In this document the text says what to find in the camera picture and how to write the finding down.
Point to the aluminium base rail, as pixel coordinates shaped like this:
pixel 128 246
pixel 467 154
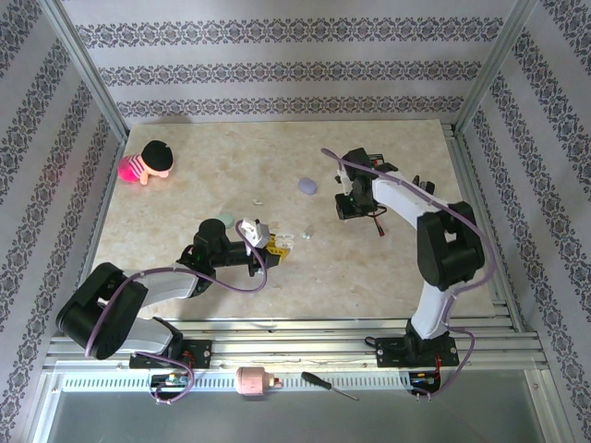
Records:
pixel 300 343

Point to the white earbud charging case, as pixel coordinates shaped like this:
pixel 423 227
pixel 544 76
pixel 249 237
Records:
pixel 285 239

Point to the small clear glass bead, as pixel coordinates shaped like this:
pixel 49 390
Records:
pixel 306 235

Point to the small circuit board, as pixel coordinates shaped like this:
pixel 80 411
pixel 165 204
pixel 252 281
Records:
pixel 425 379
pixel 171 380

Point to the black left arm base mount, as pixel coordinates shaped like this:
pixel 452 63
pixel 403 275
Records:
pixel 198 353

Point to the plush doll with black hat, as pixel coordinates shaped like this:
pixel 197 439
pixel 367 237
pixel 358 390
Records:
pixel 157 154

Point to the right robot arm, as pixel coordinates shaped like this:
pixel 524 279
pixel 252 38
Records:
pixel 450 249

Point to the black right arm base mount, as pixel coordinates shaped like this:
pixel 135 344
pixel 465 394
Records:
pixel 390 350

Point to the purple earbud charging case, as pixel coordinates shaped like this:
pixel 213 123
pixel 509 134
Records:
pixel 307 186

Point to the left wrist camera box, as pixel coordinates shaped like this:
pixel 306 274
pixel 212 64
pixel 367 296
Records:
pixel 256 233

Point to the aluminium side rail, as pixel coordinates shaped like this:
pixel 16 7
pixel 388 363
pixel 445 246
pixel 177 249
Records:
pixel 480 221

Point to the black stapler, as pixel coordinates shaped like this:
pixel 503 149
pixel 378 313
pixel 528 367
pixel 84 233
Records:
pixel 429 187

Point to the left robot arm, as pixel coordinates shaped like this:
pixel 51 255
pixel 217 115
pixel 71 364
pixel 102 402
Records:
pixel 171 283

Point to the pink cylinder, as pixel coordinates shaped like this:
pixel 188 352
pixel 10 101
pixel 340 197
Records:
pixel 251 380

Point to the aluminium frame post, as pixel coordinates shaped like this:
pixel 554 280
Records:
pixel 494 69
pixel 88 69

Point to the green earbud charging case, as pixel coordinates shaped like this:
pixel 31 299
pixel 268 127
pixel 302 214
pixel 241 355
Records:
pixel 227 219

